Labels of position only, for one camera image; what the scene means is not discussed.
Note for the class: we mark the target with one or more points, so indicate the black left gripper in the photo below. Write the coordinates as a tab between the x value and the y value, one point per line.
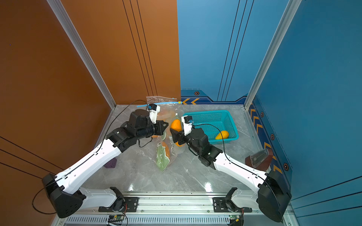
160	128

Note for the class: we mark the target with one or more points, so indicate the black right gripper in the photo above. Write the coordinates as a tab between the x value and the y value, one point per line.
181	135

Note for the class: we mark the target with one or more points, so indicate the orange mango top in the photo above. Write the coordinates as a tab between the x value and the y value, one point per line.
176	125

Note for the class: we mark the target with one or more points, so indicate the clear zip-top bag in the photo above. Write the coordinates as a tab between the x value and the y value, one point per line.
160	99

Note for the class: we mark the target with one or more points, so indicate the small yellow mango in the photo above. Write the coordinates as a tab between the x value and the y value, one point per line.
222	135

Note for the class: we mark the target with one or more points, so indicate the orange mango small wrinkled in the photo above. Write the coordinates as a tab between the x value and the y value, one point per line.
166	149

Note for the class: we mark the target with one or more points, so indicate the green printed zip bag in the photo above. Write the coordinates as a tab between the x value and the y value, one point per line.
163	162

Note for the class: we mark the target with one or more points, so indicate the blue zipper clear bag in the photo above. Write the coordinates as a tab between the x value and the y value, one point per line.
167	111

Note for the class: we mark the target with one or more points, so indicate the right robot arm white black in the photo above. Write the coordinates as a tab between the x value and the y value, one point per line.
270	192

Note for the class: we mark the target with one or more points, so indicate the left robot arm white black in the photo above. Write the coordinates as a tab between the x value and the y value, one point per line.
65	190

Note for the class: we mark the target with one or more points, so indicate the teal plastic basket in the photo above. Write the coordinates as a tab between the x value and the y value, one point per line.
214	122

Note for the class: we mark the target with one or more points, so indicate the purple small object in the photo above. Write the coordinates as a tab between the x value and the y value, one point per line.
111	164

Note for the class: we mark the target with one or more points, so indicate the brown wedge stand clear plate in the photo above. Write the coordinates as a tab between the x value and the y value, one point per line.
260	160

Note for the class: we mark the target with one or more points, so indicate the right circuit board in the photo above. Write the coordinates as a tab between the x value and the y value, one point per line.
237	220

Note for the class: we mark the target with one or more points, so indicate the green circuit board left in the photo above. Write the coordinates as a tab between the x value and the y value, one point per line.
116	220

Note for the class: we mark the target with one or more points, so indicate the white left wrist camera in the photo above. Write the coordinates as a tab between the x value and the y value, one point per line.
153	111

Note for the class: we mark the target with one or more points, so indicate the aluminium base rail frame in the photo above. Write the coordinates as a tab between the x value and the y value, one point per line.
168	209

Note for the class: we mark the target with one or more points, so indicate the aluminium corner post left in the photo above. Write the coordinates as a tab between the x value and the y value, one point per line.
68	26

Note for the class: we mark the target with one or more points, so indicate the aluminium corner post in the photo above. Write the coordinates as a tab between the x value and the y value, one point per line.
276	41
68	26

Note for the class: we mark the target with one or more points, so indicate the aluminium corner post right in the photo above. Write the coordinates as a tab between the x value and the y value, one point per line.
276	41

